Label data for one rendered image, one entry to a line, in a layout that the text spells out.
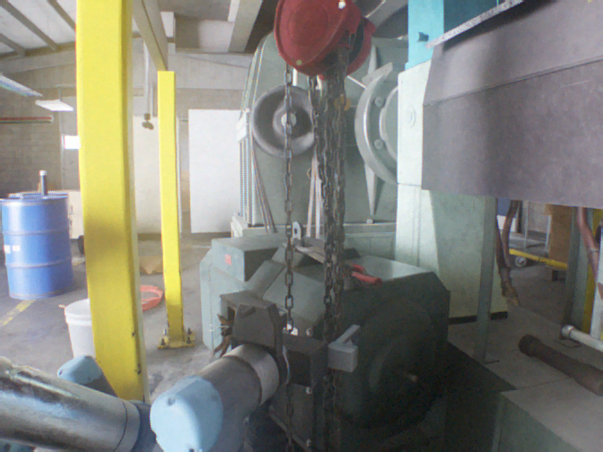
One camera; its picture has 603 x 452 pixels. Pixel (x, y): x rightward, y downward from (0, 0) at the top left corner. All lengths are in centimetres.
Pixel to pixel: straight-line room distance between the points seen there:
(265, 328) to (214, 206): 635
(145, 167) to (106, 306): 606
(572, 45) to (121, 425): 99
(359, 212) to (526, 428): 121
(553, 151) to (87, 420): 92
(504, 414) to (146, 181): 642
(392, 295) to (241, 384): 61
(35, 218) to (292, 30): 352
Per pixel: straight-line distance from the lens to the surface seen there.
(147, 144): 699
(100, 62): 96
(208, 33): 283
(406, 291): 106
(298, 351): 56
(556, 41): 102
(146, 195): 699
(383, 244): 195
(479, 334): 121
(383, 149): 170
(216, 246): 135
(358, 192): 192
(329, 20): 76
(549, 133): 98
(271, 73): 185
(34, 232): 410
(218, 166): 683
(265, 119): 168
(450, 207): 149
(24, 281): 422
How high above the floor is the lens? 110
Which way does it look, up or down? 8 degrees down
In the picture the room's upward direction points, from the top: straight up
